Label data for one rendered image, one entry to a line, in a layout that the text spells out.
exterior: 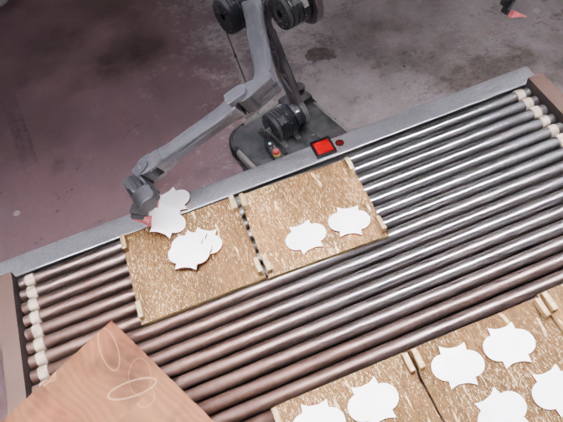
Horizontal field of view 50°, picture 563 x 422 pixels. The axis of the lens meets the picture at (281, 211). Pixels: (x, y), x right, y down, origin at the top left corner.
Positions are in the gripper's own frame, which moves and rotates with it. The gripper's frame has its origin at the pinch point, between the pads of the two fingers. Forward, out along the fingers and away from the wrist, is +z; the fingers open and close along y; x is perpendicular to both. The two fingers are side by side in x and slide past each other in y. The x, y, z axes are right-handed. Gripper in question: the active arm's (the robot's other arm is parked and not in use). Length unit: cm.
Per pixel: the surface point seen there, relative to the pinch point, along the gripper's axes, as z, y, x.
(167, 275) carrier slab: 4.5, -18.7, -10.5
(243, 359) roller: 7, -42, -41
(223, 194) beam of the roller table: 7.5, 16.3, -19.3
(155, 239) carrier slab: 4.7, -6.1, -1.8
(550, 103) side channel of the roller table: 8, 69, -129
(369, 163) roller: 9, 36, -69
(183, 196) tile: 6.3, 13.2, -5.6
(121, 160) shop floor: 99, 94, 86
